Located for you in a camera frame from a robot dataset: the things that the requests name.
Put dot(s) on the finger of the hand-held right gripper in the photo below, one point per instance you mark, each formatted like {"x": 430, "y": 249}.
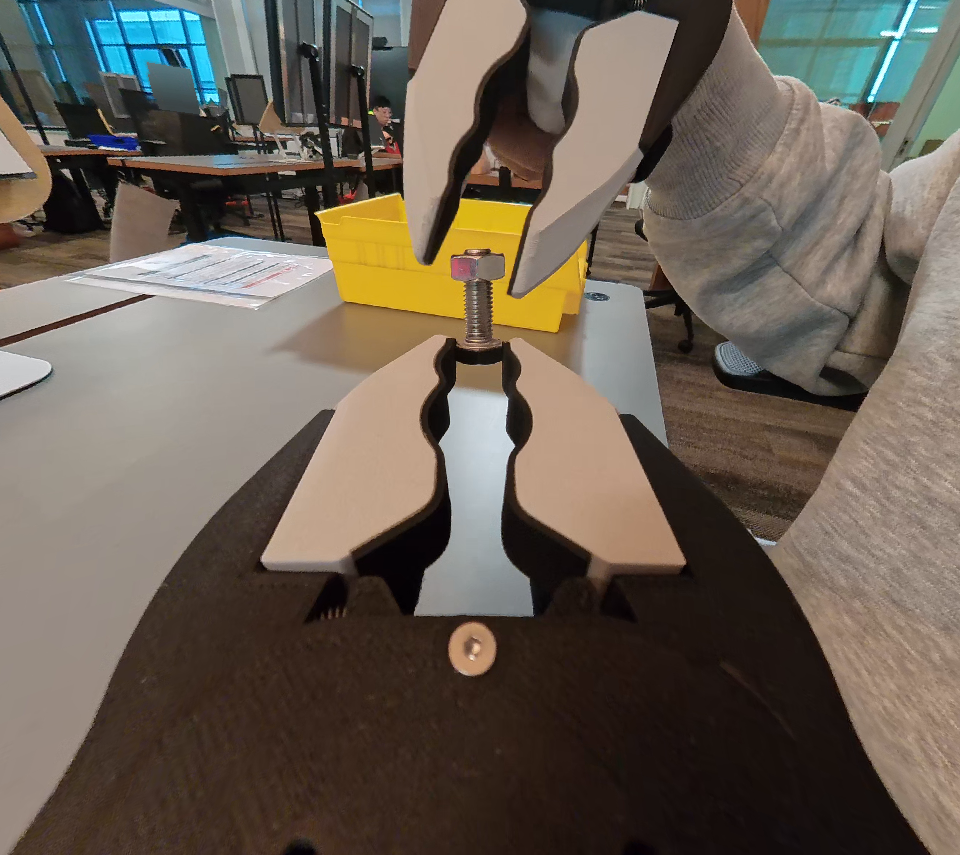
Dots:
{"x": 450, "y": 90}
{"x": 615, "y": 120}

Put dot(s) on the steel hex nut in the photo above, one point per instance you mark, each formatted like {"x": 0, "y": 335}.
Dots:
{"x": 478, "y": 266}

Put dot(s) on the laminated paper sheet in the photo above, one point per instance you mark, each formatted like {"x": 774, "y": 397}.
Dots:
{"x": 202, "y": 274}

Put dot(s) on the person's right hand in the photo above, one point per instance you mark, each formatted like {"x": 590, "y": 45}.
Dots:
{"x": 521, "y": 146}

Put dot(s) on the grey desk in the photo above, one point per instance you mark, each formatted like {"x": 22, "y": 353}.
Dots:
{"x": 150, "y": 457}

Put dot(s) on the person's grey sweater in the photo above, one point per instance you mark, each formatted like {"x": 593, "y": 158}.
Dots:
{"x": 885, "y": 570}

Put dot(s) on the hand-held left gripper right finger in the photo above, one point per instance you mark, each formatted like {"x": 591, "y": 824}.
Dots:
{"x": 592, "y": 487}

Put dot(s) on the steel hex bolt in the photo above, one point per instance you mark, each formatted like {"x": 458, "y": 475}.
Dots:
{"x": 478, "y": 311}

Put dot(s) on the white cardboard sheet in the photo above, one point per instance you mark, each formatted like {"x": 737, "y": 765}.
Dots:
{"x": 142, "y": 225}

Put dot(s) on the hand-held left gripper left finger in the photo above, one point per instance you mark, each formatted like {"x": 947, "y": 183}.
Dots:
{"x": 360, "y": 480}

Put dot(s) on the yellow plastic bin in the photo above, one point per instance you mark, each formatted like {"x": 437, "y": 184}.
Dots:
{"x": 375, "y": 270}

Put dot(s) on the small black monitor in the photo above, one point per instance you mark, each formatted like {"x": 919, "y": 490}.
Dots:
{"x": 247, "y": 99}

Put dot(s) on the black mesh office chair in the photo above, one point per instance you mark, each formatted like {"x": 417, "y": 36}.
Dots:
{"x": 765, "y": 375}

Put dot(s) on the person's right forearm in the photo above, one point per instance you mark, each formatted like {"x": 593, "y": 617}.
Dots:
{"x": 772, "y": 232}

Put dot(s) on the wooden-top office table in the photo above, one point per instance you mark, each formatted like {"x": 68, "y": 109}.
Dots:
{"x": 225, "y": 165}

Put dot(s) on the dark monitor screen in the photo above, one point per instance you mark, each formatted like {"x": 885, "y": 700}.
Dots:
{"x": 390, "y": 75}

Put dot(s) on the black monitor on stand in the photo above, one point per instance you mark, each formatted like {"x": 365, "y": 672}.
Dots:
{"x": 349, "y": 60}
{"x": 289, "y": 37}

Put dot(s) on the white document stand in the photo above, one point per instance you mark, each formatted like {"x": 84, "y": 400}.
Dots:
{"x": 19, "y": 375}

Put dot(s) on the instruction sheet on wooden board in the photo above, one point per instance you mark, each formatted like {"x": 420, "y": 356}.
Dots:
{"x": 37, "y": 195}

